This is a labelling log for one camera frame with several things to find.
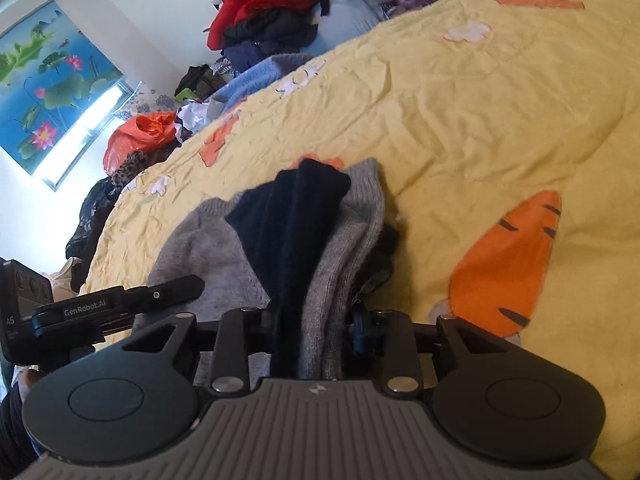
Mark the grey plastic bag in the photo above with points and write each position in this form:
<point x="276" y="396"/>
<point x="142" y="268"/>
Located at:
<point x="347" y="20"/>

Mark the grey sequin sweater navy sleeves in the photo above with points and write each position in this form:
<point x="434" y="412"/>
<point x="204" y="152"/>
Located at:
<point x="307" y="247"/>

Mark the red garment on pile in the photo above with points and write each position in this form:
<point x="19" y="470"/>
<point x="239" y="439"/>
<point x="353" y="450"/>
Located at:
<point x="234" y="11"/>

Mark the white crumpled cloth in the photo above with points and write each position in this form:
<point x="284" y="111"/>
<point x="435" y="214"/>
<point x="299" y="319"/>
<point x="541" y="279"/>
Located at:
<point x="194" y="116"/>

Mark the orange plastic bag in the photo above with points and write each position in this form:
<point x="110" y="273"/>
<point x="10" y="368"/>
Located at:
<point x="144" y="132"/>

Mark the yellow carrot print quilt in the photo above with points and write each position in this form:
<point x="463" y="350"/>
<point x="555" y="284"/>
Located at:
<point x="469" y="107"/>

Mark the dark floral garment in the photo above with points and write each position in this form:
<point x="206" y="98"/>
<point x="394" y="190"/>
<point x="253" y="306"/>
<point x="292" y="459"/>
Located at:
<point x="94" y="211"/>

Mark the navy dark clothes in pile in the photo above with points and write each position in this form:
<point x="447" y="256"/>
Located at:
<point x="274" y="31"/>

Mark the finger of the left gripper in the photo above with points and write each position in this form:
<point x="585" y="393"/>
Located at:
<point x="115" y="308"/>

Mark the light blue knit garment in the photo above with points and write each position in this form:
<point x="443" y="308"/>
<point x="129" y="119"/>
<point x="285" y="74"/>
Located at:
<point x="258" y="77"/>

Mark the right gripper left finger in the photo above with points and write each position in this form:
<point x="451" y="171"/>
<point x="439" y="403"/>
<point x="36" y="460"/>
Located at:
<point x="240" y="334"/>

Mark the lotus painting poster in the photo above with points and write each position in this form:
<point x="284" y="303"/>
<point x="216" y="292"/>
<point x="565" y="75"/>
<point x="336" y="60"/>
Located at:
<point x="51" y="74"/>

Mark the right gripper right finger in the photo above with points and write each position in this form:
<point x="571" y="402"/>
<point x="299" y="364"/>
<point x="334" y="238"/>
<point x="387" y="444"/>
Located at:
<point x="384" y="351"/>

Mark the leopard print garment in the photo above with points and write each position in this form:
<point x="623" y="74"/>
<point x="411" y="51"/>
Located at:
<point x="134" y="164"/>

